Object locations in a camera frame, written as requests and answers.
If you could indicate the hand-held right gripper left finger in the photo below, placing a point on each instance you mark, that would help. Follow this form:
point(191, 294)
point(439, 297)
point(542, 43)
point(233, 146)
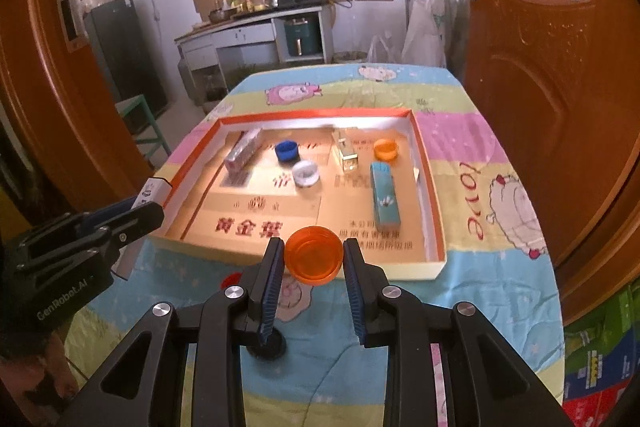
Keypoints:
point(267, 287)

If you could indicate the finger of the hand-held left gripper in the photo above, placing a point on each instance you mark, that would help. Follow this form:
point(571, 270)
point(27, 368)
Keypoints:
point(137, 222)
point(115, 213)

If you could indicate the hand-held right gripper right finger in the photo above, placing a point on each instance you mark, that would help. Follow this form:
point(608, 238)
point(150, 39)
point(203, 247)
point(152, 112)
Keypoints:
point(357, 292)

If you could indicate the long white box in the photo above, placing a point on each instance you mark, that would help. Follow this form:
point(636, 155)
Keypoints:
point(156, 192)

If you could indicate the orange bottle cap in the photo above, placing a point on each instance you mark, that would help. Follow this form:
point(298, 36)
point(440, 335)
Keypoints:
point(386, 150)
point(314, 254)

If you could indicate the shallow cardboard tray box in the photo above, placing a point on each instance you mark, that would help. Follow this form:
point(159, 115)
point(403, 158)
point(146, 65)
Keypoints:
point(240, 217)

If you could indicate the long blue box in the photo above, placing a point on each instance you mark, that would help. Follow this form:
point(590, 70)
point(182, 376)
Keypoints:
point(385, 197)

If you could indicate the white bottle cap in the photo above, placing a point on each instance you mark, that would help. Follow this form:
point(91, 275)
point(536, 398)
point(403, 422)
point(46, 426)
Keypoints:
point(306, 173)

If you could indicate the clear patterned long box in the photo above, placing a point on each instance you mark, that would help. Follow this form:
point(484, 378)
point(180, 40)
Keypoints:
point(242, 152)

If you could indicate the blue bottle cap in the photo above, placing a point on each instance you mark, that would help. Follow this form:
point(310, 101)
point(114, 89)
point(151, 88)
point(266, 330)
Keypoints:
point(287, 152)

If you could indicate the small gold box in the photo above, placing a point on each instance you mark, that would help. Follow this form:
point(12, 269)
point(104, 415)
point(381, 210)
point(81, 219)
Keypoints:
point(346, 154)

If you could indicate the red bottle cap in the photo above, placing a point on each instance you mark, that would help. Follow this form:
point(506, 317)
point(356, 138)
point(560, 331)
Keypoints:
point(232, 281)

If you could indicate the black bottle cap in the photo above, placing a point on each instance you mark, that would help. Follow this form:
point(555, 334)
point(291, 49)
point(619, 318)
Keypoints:
point(275, 350)

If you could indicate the green stool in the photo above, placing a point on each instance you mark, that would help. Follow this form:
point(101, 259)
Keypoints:
point(142, 117)

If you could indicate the wooden door with latch plate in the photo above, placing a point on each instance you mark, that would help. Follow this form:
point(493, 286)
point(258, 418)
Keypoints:
point(30, 82)

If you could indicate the dark grey refrigerator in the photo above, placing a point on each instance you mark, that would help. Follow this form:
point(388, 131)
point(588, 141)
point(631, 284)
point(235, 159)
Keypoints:
point(125, 52)

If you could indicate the cartoon printed tablecloth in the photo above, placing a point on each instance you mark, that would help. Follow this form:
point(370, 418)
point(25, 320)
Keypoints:
point(480, 147)

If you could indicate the metal latch plate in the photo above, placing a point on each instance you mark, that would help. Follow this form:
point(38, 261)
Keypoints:
point(70, 22)

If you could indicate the white kitchen counter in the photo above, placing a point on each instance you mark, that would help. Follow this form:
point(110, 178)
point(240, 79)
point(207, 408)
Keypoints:
point(250, 37)

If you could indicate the dark cooking pot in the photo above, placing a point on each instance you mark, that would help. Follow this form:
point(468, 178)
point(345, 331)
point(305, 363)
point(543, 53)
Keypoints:
point(216, 16)

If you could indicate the white plastic bag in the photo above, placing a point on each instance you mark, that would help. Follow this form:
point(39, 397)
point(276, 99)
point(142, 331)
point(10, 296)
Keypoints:
point(382, 52)

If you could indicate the green cardboard carton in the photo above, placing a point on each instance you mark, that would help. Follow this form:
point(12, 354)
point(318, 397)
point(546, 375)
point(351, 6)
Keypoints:
point(600, 347)

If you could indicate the white woven sack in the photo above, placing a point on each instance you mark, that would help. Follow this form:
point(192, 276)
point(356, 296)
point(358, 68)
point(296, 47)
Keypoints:
point(425, 32)

